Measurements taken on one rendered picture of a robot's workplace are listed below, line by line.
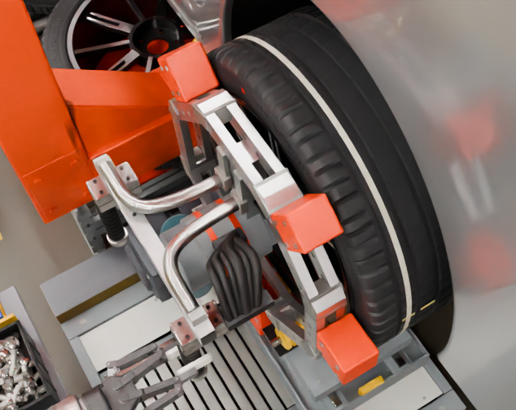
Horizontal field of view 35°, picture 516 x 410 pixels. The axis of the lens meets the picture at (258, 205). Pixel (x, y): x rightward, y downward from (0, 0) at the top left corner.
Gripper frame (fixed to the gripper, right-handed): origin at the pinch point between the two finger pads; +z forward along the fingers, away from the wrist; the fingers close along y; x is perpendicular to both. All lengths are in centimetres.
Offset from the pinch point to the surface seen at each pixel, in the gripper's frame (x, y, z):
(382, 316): 9.4, 15.1, 31.0
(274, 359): -68, -14, 24
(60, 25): -33, -120, 18
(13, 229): -83, -99, -22
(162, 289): -51, -39, 6
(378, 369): -69, 3, 45
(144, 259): -43, -45, 5
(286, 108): 34.8, -15.2, 31.1
